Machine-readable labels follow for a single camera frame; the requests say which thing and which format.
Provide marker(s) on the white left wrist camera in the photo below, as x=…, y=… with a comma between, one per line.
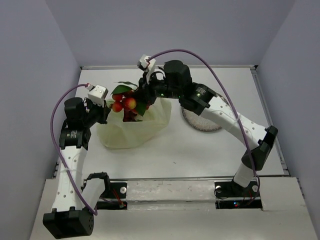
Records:
x=97, y=94

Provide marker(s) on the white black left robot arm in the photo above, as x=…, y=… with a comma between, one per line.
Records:
x=75, y=205

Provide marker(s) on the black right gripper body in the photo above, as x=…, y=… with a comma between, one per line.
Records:
x=156, y=87

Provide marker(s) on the speckled grey round plate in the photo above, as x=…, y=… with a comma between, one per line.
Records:
x=199, y=123

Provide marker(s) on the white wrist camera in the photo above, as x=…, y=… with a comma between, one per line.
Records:
x=97, y=94
x=147, y=65

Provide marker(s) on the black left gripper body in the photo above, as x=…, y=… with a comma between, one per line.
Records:
x=95, y=113

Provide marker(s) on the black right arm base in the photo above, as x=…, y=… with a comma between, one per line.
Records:
x=230, y=195

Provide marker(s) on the green printed plastic bag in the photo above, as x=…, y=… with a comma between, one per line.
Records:
x=117, y=134

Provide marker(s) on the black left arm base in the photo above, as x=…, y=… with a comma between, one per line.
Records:
x=110, y=197

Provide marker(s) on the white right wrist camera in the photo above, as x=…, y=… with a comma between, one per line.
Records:
x=147, y=65

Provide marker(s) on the red fake fruit bunch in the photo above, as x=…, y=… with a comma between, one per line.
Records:
x=128, y=98

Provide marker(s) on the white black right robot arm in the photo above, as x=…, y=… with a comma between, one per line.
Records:
x=198, y=98

